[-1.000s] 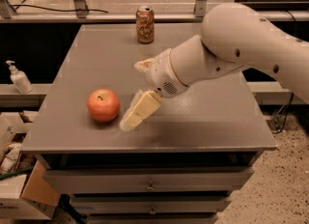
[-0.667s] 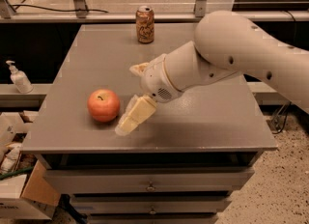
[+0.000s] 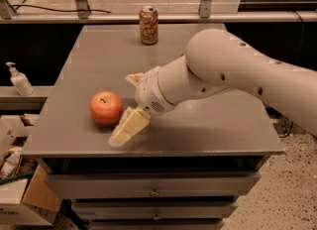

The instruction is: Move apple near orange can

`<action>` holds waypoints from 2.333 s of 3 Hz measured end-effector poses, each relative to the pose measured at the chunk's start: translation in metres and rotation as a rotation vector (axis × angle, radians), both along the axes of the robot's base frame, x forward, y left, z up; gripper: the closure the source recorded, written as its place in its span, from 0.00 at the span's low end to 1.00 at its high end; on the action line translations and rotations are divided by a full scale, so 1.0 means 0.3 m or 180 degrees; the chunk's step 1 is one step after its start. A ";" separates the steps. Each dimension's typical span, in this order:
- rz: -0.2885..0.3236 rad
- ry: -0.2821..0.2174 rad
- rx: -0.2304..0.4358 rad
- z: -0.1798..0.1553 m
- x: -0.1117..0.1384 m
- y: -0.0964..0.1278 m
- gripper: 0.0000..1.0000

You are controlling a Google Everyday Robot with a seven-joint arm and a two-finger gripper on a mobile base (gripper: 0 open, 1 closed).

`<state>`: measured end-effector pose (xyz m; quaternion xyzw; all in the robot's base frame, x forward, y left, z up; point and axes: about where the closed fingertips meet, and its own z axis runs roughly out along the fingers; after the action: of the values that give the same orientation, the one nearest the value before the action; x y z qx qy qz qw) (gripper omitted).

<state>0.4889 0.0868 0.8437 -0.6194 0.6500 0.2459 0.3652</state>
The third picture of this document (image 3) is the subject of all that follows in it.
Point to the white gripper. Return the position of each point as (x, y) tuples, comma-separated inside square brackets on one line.
[(149, 90)]

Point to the red apple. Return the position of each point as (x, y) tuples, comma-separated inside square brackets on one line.
[(106, 108)]

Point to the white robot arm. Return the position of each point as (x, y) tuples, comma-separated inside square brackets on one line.
[(215, 60)]

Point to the orange soda can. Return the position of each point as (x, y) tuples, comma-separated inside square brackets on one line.
[(149, 25)]

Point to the grey drawer cabinet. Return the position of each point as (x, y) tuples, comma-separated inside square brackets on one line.
[(185, 171)]

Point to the white pump bottle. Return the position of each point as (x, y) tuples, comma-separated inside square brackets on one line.
[(19, 80)]

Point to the cardboard box with clutter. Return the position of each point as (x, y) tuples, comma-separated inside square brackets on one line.
[(24, 198)]

